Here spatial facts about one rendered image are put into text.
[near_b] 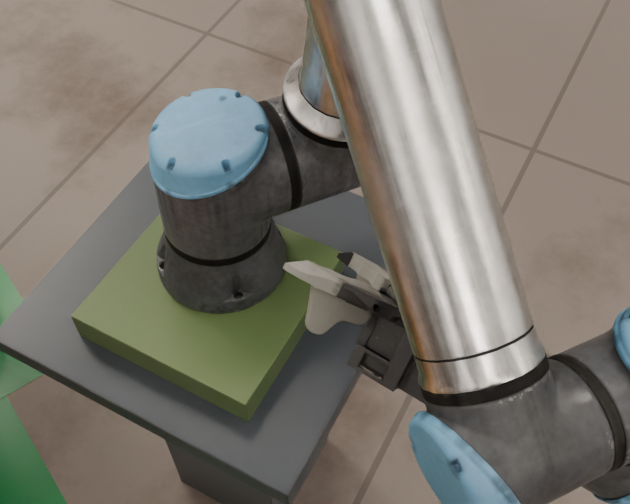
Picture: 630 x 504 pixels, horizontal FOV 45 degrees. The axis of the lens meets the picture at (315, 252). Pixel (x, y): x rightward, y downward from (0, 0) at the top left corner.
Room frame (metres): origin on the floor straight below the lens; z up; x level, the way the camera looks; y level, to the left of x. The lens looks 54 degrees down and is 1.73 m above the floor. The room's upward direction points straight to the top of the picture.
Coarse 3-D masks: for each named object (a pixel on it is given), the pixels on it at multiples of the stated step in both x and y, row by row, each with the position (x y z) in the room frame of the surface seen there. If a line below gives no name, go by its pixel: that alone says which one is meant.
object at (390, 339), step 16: (384, 288) 0.40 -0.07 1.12; (384, 320) 0.37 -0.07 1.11; (400, 320) 0.36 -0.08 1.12; (368, 336) 0.36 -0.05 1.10; (384, 336) 0.36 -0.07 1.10; (400, 336) 0.36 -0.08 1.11; (352, 352) 0.35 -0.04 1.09; (368, 352) 0.35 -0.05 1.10; (384, 352) 0.35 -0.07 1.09; (400, 352) 0.34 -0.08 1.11; (368, 368) 0.34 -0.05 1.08; (384, 368) 0.34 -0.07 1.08; (400, 368) 0.33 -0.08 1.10; (416, 368) 0.34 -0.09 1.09; (384, 384) 0.32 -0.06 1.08; (400, 384) 0.33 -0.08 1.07; (416, 384) 0.32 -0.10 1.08
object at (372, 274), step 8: (344, 256) 0.48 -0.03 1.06; (352, 256) 0.48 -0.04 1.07; (360, 256) 0.48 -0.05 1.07; (352, 264) 0.47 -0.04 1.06; (360, 264) 0.47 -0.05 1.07; (368, 264) 0.46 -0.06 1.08; (376, 264) 0.47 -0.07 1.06; (360, 272) 0.46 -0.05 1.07; (368, 272) 0.46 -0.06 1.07; (376, 272) 0.45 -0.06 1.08; (384, 272) 0.45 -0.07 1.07; (360, 280) 0.46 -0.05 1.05; (368, 280) 0.45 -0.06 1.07; (376, 280) 0.44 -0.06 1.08; (384, 280) 0.43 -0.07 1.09; (376, 288) 0.43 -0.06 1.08
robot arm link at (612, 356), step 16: (624, 320) 0.28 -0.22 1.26; (608, 336) 0.28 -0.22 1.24; (624, 336) 0.27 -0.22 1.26; (576, 352) 0.27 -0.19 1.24; (592, 352) 0.27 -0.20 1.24; (608, 352) 0.26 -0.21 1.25; (624, 352) 0.26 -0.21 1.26; (592, 368) 0.25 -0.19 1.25; (608, 368) 0.25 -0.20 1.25; (624, 368) 0.25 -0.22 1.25; (608, 384) 0.24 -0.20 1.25; (624, 384) 0.24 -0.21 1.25; (624, 400) 0.23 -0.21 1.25; (624, 416) 0.22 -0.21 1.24; (624, 432) 0.21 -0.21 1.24; (624, 464) 0.20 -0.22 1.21
